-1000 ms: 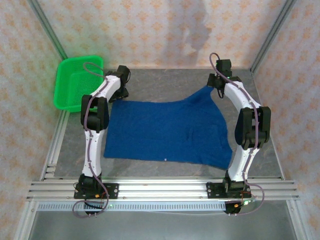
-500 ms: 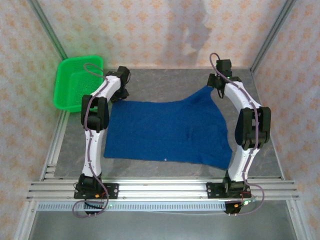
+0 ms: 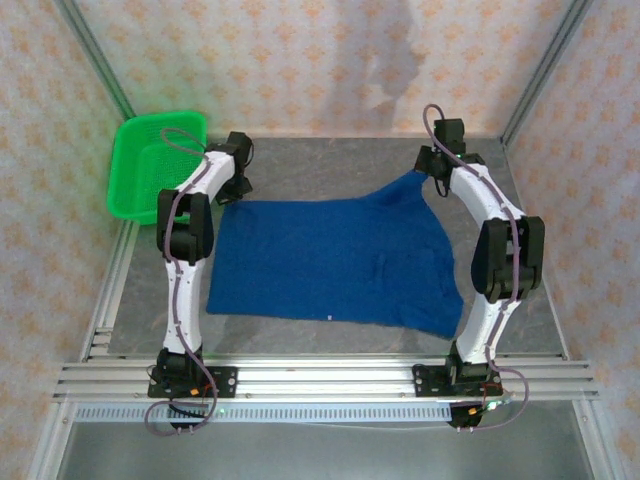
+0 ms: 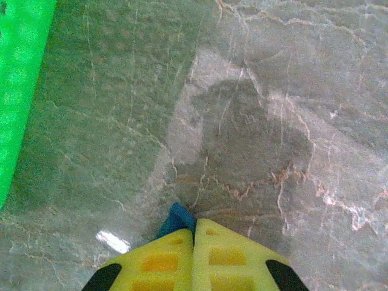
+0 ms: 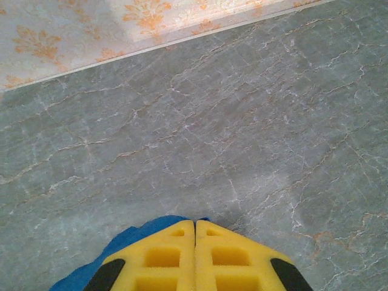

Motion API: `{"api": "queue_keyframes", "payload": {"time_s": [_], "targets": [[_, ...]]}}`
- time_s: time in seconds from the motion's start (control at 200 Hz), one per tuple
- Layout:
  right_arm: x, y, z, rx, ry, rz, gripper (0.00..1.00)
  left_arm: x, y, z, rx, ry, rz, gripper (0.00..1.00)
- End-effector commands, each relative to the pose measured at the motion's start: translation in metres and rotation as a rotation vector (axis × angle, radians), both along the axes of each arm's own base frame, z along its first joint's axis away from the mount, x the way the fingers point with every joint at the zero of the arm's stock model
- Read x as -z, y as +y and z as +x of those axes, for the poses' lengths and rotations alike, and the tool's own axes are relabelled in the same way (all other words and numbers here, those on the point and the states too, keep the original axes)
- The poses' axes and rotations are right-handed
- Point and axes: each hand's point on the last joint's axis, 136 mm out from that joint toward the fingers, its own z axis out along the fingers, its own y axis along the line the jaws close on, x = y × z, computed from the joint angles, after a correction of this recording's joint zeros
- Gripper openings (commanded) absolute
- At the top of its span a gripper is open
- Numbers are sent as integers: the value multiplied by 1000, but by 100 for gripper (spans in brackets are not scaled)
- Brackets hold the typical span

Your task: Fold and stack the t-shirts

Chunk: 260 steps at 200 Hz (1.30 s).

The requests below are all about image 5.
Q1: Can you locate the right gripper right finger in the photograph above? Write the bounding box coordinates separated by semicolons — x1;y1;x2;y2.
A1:
195;219;315;291

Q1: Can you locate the plain blue t-shirt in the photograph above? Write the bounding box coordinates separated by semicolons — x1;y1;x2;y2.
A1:
48;214;213;291

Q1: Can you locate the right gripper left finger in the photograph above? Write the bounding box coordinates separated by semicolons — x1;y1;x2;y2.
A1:
82;219;197;291

